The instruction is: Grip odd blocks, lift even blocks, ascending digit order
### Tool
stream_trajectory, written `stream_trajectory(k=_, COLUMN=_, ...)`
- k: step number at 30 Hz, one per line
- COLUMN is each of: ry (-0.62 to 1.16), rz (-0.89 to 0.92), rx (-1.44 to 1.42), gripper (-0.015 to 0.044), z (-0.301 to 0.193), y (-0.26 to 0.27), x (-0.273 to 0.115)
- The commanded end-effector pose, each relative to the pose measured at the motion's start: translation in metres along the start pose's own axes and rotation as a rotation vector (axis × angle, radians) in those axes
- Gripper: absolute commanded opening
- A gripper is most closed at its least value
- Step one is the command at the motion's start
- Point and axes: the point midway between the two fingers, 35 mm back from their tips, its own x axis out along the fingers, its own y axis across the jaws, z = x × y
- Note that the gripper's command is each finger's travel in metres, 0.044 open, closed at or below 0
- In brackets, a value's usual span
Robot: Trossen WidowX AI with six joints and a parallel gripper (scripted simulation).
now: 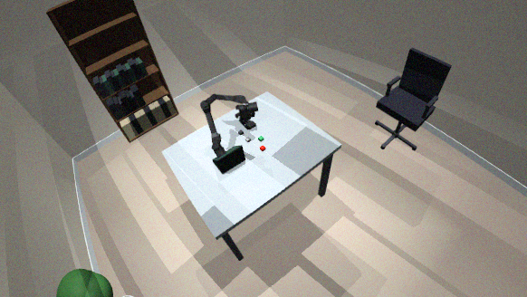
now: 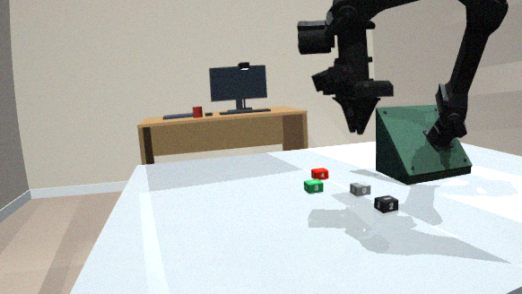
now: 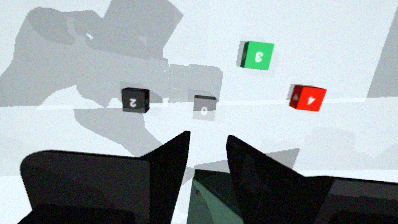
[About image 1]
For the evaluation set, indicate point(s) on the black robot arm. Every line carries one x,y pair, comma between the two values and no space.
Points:
243,109

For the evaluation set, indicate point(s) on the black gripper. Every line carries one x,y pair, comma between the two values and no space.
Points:
244,119

